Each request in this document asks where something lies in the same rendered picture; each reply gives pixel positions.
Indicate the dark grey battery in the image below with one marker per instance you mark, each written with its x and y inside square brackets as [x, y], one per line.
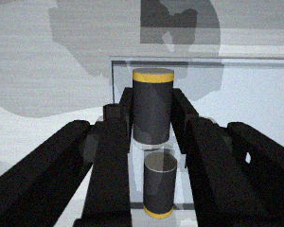
[160, 170]
[152, 99]

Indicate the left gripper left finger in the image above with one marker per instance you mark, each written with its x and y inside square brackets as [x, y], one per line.
[36, 190]

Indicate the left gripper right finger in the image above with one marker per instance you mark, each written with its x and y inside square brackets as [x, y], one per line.
[221, 181]

